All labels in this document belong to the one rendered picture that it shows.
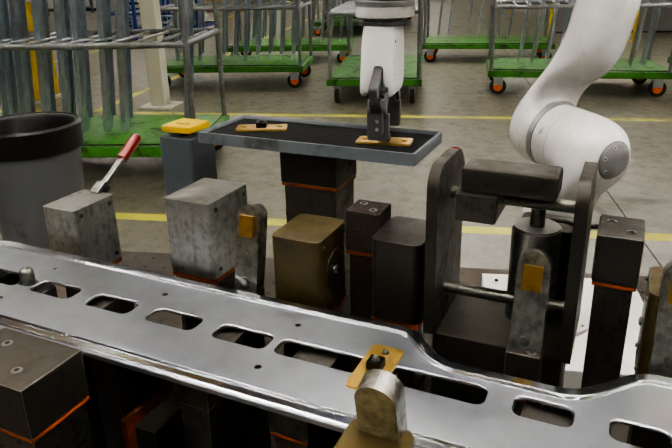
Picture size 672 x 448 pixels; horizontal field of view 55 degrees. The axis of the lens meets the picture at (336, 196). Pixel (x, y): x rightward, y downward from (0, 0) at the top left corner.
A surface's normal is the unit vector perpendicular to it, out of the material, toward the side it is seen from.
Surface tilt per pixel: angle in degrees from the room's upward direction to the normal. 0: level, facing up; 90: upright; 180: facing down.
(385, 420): 102
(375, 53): 87
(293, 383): 0
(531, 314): 78
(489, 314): 0
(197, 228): 90
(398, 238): 0
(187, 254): 90
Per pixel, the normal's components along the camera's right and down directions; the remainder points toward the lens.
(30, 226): 0.18, 0.38
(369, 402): -0.40, 0.50
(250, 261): -0.41, 0.11
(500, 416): -0.02, -0.94
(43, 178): 0.59, 0.31
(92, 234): 0.91, 0.12
